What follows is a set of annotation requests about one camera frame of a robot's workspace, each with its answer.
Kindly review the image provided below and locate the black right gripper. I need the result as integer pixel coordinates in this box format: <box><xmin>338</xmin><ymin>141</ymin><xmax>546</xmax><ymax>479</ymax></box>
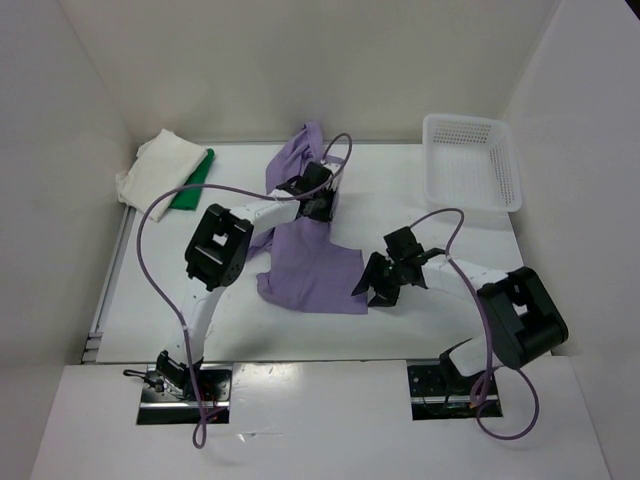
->
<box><xmin>352</xmin><ymin>251</ymin><xmax>406</xmax><ymax>307</ymax></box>

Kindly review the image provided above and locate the lavender t shirt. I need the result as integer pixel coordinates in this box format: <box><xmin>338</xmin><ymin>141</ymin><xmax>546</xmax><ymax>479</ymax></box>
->
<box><xmin>248</xmin><ymin>121</ymin><xmax>368</xmax><ymax>315</ymax></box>

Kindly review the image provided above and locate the green t shirt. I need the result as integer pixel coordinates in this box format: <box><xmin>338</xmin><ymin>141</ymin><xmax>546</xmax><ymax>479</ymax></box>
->
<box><xmin>165</xmin><ymin>147</ymin><xmax>218</xmax><ymax>212</ymax></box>

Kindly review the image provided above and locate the white t shirt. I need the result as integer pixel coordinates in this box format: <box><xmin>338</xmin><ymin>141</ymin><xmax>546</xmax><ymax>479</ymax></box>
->
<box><xmin>115</xmin><ymin>129</ymin><xmax>208</xmax><ymax>213</ymax></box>

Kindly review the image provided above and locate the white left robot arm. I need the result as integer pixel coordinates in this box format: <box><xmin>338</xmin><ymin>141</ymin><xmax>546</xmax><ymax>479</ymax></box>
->
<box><xmin>156</xmin><ymin>177</ymin><xmax>339</xmax><ymax>400</ymax></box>

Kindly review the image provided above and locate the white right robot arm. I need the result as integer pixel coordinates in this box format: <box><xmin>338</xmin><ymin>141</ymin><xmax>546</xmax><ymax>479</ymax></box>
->
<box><xmin>352</xmin><ymin>248</ymin><xmax>569</xmax><ymax>393</ymax></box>

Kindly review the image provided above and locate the white plastic basket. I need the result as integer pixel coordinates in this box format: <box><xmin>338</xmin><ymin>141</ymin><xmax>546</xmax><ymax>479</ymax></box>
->
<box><xmin>422</xmin><ymin>114</ymin><xmax>522</xmax><ymax>213</ymax></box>

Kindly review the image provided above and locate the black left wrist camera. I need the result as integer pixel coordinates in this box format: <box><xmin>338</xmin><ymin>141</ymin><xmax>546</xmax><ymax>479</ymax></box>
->
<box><xmin>276</xmin><ymin>162</ymin><xmax>333</xmax><ymax>199</ymax></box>

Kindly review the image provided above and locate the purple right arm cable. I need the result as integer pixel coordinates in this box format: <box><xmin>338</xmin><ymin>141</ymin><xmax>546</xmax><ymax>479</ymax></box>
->
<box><xmin>410</xmin><ymin>208</ymin><xmax>542</xmax><ymax>441</ymax></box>

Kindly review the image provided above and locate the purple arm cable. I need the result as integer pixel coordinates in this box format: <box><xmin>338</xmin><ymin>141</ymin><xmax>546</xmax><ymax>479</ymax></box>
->
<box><xmin>410</xmin><ymin>208</ymin><xmax>542</xmax><ymax>441</ymax></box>
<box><xmin>137</xmin><ymin>132</ymin><xmax>354</xmax><ymax>449</ymax></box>

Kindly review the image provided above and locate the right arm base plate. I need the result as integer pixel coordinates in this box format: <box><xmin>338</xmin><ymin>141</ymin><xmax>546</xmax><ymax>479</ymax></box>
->
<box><xmin>406</xmin><ymin>360</ymin><xmax>480</xmax><ymax>421</ymax></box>

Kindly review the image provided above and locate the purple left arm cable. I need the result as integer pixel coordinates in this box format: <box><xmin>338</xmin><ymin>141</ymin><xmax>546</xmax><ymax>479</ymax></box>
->
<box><xmin>137</xmin><ymin>132</ymin><xmax>354</xmax><ymax>449</ymax></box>

